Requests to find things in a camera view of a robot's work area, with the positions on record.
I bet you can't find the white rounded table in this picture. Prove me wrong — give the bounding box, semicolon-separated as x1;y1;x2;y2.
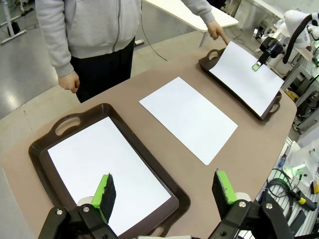
144;0;239;48

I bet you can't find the white desk leg frame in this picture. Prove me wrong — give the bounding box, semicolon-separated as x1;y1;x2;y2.
0;0;27;45

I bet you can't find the black coiled cable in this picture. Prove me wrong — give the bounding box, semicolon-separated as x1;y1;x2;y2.
265;169;300;215

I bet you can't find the black floor cable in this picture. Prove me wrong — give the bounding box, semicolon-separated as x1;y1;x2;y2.
141;12;168;62

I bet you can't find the person in grey hoodie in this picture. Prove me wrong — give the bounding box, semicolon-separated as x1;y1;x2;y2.
34;0;216;104

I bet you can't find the aluminium profile frame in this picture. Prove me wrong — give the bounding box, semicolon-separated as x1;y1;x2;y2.
283;57;319;132

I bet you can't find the white A4 paper sheet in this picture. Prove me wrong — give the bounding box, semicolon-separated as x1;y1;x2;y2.
208;41;285;118
139;76;239;166
47;116;172;237

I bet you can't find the person's left forearm grey sleeve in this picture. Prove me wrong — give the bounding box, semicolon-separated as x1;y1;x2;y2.
179;0;216;25

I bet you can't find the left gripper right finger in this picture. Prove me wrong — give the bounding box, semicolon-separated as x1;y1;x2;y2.
209;168;295;239

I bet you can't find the person's left hand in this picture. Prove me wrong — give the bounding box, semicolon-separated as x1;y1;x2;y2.
206;19;229;46

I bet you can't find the person's right hand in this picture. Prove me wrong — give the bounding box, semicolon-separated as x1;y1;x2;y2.
58;71;81;94

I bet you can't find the person's right forearm grey sleeve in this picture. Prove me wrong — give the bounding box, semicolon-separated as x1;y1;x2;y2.
41;24;75;78

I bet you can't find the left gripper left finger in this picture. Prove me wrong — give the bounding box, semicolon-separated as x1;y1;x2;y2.
37;172;118;239

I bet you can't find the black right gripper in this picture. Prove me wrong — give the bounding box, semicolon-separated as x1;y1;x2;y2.
251;36;284;72

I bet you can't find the yellow black plug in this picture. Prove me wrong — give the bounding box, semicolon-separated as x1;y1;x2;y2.
289;190;316;211

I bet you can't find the brown plastic serving tray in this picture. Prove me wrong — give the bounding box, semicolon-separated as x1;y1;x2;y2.
28;103;191;239
198;48;283;122

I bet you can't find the black corrugated cable hose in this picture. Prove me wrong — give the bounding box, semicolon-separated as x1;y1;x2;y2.
282;13;315;65

